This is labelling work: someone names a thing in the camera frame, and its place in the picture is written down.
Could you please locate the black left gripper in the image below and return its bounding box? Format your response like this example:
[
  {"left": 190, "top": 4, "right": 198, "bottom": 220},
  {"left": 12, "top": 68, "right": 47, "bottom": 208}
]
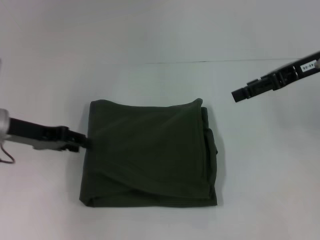
[{"left": 6, "top": 116, "right": 93, "bottom": 153}]

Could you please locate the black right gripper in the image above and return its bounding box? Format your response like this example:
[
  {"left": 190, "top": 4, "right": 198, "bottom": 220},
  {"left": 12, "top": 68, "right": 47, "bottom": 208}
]
[{"left": 231, "top": 50, "right": 320, "bottom": 103}]

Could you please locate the dark green t-shirt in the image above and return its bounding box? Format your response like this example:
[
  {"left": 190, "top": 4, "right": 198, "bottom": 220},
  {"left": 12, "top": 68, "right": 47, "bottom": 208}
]
[{"left": 78, "top": 97, "right": 220, "bottom": 209}]

